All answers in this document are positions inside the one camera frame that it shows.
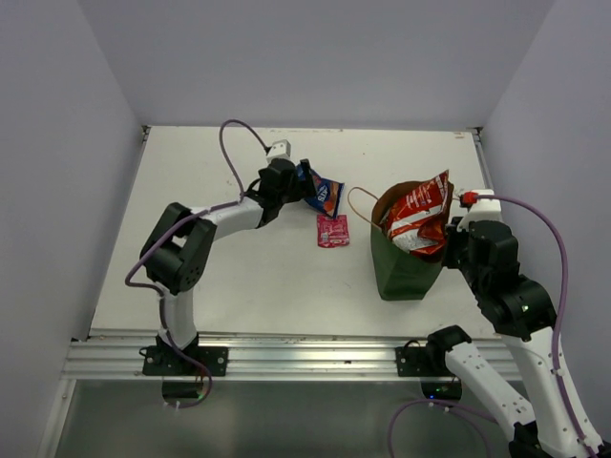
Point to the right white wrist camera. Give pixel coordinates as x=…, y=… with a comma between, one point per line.
x=480, y=205

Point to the green paper bag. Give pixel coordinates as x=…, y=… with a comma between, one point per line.
x=399, y=275

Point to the blue chips bag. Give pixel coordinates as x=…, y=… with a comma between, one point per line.
x=321, y=193

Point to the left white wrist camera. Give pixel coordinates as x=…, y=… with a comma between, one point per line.
x=278, y=150

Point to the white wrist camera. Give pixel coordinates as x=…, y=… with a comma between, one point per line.
x=278, y=150
x=480, y=205

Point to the red Doritos bag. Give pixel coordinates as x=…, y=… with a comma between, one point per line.
x=416, y=219

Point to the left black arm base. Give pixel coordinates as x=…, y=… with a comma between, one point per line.
x=162, y=359

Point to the small pink candy packet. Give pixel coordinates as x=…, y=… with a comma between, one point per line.
x=332, y=232

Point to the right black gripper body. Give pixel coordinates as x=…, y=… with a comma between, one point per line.
x=454, y=252

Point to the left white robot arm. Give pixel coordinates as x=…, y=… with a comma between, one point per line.
x=173, y=258

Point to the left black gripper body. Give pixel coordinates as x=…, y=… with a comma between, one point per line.
x=296, y=191

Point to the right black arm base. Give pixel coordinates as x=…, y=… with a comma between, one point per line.
x=428, y=360

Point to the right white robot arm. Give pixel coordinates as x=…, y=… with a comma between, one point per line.
x=549, y=419

